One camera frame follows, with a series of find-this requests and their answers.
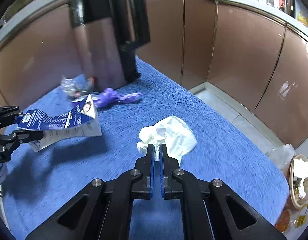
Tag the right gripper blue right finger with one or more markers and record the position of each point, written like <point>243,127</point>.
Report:
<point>170,188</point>

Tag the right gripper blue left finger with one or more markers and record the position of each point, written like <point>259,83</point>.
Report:
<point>144,186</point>

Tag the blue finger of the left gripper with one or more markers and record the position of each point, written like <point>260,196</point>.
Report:
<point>21,136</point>
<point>8,114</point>

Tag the white tissue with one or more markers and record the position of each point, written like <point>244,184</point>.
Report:
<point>173,132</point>

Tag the blue white milk carton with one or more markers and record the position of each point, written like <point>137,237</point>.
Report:
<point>80,121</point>

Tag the purple twisted glove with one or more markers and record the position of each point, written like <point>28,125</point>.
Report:
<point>109,96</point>

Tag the clear silver plastic wrapper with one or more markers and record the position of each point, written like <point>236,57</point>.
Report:
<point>74,90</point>

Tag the beige trash bin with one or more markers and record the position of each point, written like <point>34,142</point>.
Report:
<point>298,181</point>

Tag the brown kitchen cabinet fronts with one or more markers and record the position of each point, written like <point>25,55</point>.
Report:
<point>258,58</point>

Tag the amber plastic jar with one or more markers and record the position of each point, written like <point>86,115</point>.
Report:
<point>283,223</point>

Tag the copper and black electric kettle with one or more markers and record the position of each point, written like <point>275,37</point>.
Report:
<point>107,34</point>

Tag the yellow detergent bottle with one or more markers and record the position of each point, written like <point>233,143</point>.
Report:
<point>303,18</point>

